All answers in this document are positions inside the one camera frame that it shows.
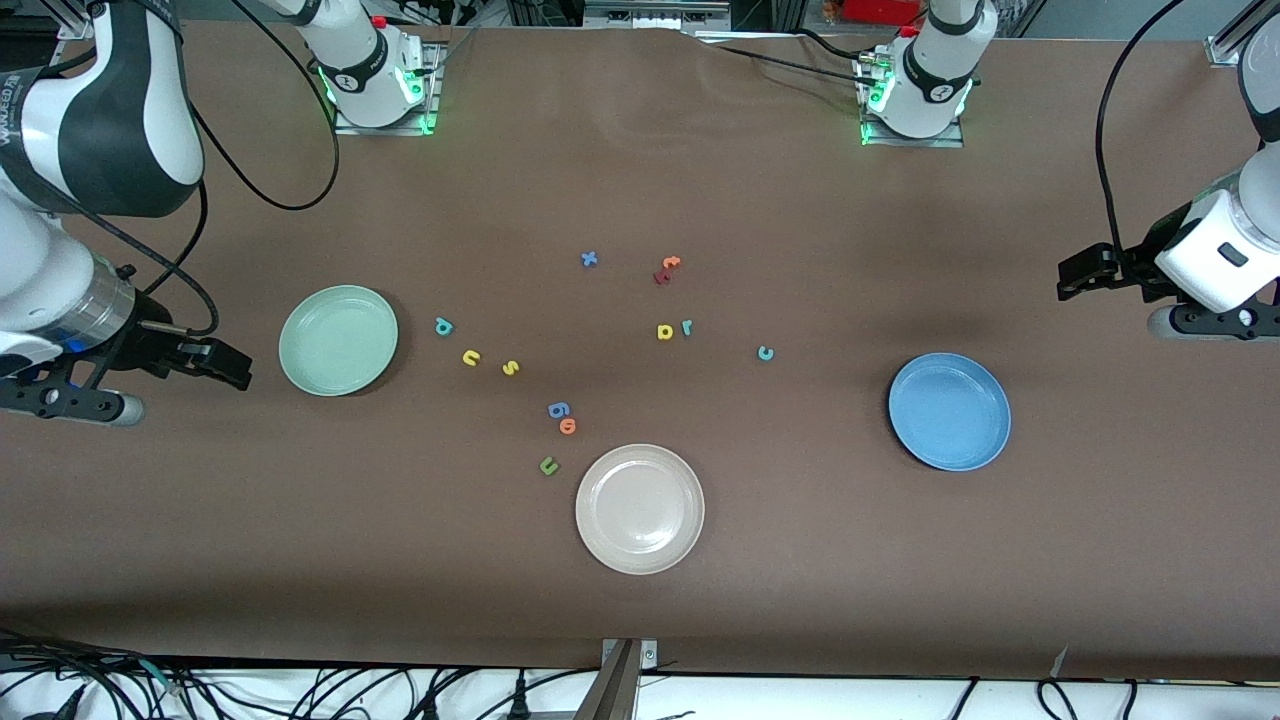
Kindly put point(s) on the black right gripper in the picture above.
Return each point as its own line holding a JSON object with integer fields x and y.
{"x": 146, "y": 347}

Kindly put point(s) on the blue plate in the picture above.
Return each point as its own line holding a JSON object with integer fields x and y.
{"x": 949, "y": 411}

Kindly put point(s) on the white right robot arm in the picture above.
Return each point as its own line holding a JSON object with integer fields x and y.
{"x": 40, "y": 250}

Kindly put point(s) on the brown table cover mat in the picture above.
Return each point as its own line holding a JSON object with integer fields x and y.
{"x": 800, "y": 560}

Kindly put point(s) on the green plate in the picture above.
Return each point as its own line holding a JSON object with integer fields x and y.
{"x": 338, "y": 341}

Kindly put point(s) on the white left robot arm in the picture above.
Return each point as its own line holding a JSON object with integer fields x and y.
{"x": 930, "y": 90}

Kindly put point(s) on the beige plate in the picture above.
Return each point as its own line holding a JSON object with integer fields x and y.
{"x": 640, "y": 509}

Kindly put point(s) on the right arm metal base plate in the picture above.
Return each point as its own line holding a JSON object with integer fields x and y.
{"x": 434, "y": 90}

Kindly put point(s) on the red box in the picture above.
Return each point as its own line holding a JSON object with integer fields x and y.
{"x": 880, "y": 10}

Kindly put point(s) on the aluminium frame profile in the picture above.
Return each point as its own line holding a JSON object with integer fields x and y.
{"x": 1235, "y": 35}
{"x": 75, "y": 20}

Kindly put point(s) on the metal table bracket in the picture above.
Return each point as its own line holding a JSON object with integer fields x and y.
{"x": 615, "y": 690}

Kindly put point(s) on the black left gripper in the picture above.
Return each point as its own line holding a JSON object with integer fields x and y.
{"x": 1134, "y": 267}

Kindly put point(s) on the grey metal box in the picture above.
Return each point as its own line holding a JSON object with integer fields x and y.
{"x": 655, "y": 15}

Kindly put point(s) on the white tape scrap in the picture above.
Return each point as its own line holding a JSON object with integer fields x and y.
{"x": 1058, "y": 660}

